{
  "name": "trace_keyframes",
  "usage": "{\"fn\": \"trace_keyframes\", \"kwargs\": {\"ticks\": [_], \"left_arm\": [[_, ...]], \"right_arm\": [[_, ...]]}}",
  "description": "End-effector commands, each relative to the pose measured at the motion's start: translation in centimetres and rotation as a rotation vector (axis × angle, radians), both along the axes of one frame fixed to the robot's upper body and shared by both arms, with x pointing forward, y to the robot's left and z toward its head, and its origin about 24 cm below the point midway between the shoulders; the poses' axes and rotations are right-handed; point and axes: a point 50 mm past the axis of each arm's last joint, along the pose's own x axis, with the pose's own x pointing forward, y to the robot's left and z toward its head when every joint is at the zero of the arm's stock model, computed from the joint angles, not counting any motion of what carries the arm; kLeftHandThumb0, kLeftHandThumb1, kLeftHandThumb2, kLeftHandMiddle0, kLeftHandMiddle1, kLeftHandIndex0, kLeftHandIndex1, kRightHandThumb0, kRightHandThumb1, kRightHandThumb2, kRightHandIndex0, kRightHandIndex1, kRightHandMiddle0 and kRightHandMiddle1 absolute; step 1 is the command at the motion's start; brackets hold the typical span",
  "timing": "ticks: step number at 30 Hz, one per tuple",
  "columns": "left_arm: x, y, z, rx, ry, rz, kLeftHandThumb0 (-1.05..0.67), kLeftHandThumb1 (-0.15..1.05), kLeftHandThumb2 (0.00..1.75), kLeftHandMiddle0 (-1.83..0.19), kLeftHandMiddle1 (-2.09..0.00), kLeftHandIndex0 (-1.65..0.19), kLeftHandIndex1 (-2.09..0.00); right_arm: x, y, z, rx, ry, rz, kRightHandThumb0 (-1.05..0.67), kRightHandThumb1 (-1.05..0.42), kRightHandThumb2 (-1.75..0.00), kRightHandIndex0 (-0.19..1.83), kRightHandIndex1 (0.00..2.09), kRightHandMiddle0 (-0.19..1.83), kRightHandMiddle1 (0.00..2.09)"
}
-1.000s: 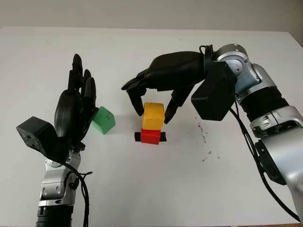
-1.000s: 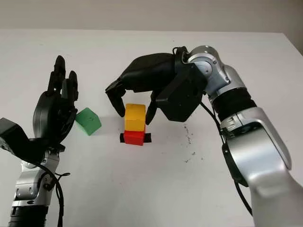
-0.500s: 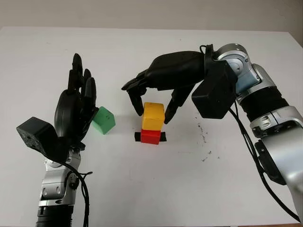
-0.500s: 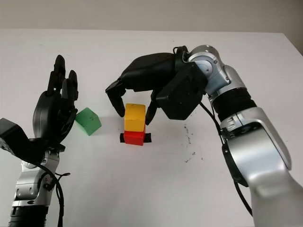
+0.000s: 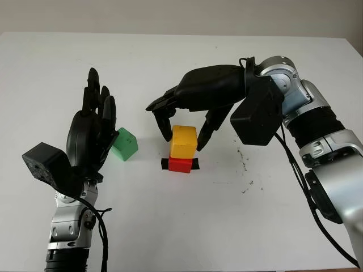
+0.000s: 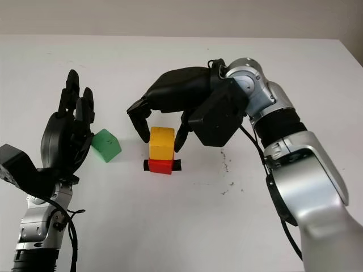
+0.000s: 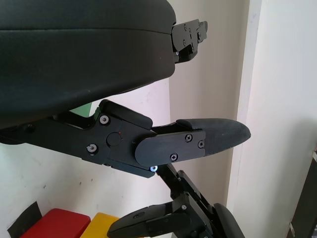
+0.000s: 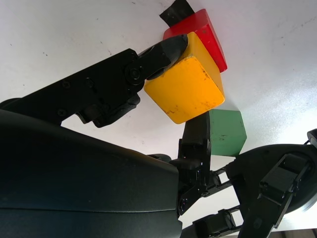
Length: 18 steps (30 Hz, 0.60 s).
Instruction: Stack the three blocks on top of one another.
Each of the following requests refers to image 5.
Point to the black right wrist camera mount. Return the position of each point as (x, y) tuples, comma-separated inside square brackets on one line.
[(255, 119)]

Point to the green wooden block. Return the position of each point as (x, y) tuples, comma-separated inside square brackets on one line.
[(127, 144)]

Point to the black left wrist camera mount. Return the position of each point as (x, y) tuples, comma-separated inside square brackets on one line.
[(42, 161)]

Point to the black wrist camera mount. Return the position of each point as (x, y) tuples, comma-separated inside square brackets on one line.
[(255, 119), (42, 161)]

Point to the yellow wooden block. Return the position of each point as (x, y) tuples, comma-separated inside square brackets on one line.
[(183, 141)]

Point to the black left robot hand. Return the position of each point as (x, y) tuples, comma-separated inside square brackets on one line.
[(85, 139)]

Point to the red wooden block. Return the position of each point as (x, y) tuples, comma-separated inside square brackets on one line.
[(178, 165)]

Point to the black tape strip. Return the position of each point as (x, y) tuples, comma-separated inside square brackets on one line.
[(165, 164)]

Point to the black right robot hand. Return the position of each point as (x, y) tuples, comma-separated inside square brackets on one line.
[(212, 88)]

